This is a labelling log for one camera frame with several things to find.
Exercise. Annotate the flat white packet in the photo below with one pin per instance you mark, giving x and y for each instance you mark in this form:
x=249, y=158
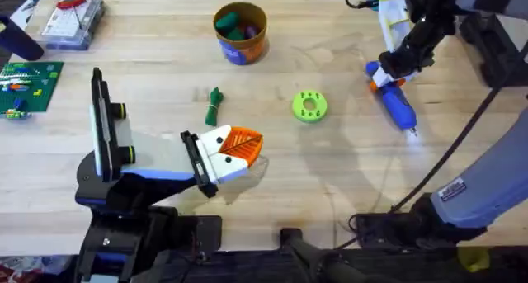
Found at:
x=29, y=6

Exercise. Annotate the green toy vegetable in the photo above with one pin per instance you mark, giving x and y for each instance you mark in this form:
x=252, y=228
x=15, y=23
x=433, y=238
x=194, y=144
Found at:
x=213, y=105

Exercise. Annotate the green board with blocks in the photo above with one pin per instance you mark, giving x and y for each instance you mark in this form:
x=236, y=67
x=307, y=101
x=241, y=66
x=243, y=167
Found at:
x=26, y=87

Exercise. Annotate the black upright left wrist plate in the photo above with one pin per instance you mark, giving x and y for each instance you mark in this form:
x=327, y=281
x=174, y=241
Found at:
x=103, y=126

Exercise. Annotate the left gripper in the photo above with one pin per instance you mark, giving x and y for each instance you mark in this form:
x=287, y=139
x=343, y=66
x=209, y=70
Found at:
x=165, y=159

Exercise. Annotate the orange tub with toys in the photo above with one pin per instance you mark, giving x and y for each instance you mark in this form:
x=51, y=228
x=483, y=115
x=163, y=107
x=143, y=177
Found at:
x=241, y=33

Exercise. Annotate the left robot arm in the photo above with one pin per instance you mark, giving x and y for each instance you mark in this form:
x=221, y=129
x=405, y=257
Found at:
x=123, y=243

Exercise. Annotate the dark blue cylinder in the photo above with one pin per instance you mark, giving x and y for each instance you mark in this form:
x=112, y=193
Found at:
x=18, y=41

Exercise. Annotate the white and yellow bag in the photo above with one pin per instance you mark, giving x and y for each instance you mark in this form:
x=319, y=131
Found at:
x=395, y=23

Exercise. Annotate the green disc with holes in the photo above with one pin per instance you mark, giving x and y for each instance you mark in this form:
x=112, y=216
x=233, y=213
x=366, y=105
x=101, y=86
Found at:
x=309, y=106

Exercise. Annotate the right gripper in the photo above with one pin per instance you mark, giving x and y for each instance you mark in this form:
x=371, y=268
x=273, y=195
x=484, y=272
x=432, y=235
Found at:
x=416, y=43

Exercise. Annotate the black stand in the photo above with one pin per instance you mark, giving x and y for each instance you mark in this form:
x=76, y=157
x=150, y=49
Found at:
x=495, y=48

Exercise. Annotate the clear plastic box with tools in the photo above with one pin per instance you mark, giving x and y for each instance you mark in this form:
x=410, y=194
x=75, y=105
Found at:
x=68, y=23

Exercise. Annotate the blue electric screwdriver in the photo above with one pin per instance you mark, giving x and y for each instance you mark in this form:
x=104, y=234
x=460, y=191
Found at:
x=396, y=103

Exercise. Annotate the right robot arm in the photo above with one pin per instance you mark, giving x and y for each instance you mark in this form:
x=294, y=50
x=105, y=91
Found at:
x=486, y=184

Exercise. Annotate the yellow object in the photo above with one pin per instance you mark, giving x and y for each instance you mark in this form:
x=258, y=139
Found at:
x=473, y=259

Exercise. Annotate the black rail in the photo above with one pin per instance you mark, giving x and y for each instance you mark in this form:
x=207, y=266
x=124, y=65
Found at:
x=255, y=268

